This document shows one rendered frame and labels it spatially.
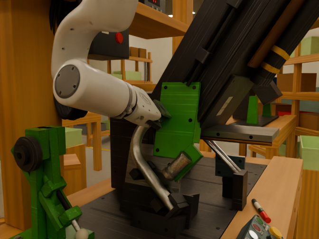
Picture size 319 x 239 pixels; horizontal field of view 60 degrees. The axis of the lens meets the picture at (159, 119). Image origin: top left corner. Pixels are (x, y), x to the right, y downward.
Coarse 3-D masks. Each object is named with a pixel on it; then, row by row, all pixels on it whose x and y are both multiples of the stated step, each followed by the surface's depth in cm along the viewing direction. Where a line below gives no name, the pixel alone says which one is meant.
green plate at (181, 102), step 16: (160, 96) 79; (176, 96) 76; (192, 96) 74; (176, 112) 75; (192, 112) 73; (160, 128) 77; (176, 128) 75; (192, 128) 72; (160, 144) 76; (176, 144) 74; (192, 144) 72
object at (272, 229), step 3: (270, 228) 63; (273, 228) 63; (276, 228) 63; (270, 231) 62; (273, 231) 62; (276, 231) 62; (279, 231) 63; (273, 234) 61; (276, 234) 61; (279, 234) 62; (276, 237) 61; (279, 237) 61
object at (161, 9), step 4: (140, 0) 100; (144, 0) 99; (148, 0) 101; (152, 0) 104; (156, 0) 106; (160, 0) 109; (164, 0) 111; (148, 4) 101; (152, 4) 104; (156, 4) 106; (160, 4) 109; (164, 4) 112; (156, 8) 105; (160, 8) 109; (164, 8) 112; (164, 12) 112
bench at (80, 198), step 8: (208, 152) 161; (248, 160) 143; (256, 160) 143; (264, 160) 143; (96, 184) 108; (104, 184) 108; (80, 192) 100; (88, 192) 100; (96, 192) 100; (104, 192) 100; (72, 200) 93; (80, 200) 93; (88, 200) 93; (8, 224) 77; (296, 224) 134; (0, 232) 72; (8, 232) 72; (16, 232) 72; (296, 232) 135
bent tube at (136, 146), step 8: (160, 104) 76; (160, 112) 74; (168, 112) 76; (136, 128) 77; (144, 128) 76; (136, 136) 76; (136, 144) 76; (136, 152) 76; (136, 160) 75; (144, 160) 75; (144, 168) 73; (144, 176) 73; (152, 176) 72; (152, 184) 71; (160, 184) 71; (160, 192) 70; (168, 192) 70; (160, 200) 70; (168, 200) 69; (168, 208) 68
